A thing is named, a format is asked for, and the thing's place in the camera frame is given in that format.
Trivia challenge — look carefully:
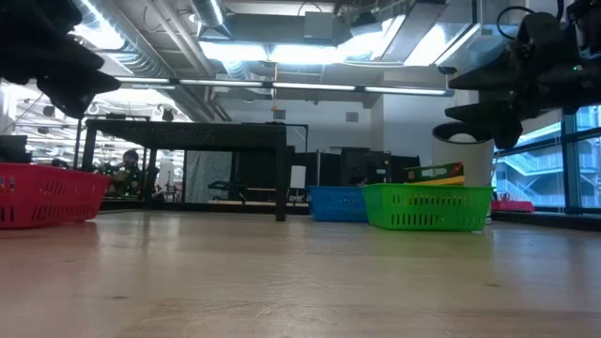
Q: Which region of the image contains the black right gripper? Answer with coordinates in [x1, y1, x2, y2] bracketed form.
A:
[444, 0, 601, 150]

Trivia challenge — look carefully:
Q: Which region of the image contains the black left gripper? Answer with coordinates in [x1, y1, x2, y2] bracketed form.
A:
[0, 0, 122, 119]

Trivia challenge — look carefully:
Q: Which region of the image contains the yellow crayon box with barcode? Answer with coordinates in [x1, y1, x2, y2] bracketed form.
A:
[403, 161, 466, 188]

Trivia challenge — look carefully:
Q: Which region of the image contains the red storage bin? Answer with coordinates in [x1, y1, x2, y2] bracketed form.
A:
[490, 199, 535, 214]

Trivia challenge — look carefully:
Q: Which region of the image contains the person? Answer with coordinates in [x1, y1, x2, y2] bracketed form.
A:
[96, 148, 145, 197]

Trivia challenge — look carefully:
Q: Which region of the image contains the red plastic basket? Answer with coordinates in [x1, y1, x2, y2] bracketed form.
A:
[0, 161, 113, 230]

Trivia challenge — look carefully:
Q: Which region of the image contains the black perforated metal riser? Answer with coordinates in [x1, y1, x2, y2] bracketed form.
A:
[80, 118, 289, 223]

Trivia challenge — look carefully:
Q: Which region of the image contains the green plastic basket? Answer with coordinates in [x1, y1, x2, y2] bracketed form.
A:
[360, 181, 495, 233]

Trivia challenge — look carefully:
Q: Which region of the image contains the ceiling light strip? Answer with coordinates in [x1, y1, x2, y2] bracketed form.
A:
[115, 70, 455, 99]

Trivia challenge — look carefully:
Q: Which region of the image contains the black equipment cabinet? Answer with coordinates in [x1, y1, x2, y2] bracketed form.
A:
[307, 147, 424, 188]

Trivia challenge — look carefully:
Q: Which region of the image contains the grey tarp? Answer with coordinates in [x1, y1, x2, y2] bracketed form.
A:
[184, 149, 235, 204]

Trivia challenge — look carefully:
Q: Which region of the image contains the grey ceiling box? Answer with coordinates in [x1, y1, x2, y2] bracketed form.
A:
[302, 11, 337, 41]

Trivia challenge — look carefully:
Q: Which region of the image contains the blue plastic basket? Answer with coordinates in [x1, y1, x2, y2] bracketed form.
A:
[306, 185, 370, 223]

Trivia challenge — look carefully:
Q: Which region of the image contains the white paper sheet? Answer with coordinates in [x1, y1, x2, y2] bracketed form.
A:
[290, 164, 308, 191]

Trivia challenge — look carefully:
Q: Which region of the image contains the white ceiling air duct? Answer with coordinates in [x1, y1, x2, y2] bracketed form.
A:
[434, 0, 522, 75]

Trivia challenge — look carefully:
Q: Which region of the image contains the silver spiral duct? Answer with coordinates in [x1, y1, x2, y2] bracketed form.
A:
[190, 0, 234, 41]

